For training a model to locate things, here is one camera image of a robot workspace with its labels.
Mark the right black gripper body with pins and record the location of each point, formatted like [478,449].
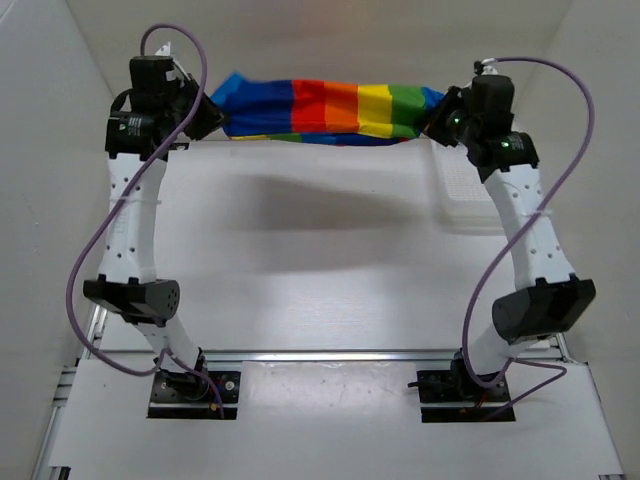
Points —
[469,125]

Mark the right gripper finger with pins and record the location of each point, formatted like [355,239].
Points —
[441,136]
[438,117]

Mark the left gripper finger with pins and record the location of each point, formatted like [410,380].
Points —
[207,105]
[202,125]

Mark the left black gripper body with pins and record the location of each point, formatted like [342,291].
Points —
[180,106]

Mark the rainbow striped shorts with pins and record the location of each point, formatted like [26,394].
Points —
[323,112]

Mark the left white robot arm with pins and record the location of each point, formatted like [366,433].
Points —
[127,283]

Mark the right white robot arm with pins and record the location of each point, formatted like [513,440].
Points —
[549,297]

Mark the small black corner label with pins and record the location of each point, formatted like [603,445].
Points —
[180,146]

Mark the white perforated plastic basket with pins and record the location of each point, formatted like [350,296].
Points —
[464,203]

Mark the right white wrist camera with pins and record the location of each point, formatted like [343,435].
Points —
[485,67]

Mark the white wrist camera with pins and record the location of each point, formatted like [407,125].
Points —
[165,50]
[485,67]

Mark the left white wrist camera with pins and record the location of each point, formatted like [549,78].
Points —
[165,50]

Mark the aluminium front rail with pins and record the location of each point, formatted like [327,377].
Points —
[409,355]

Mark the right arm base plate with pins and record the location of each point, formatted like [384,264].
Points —
[451,396]

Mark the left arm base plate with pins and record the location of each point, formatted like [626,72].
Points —
[168,401]

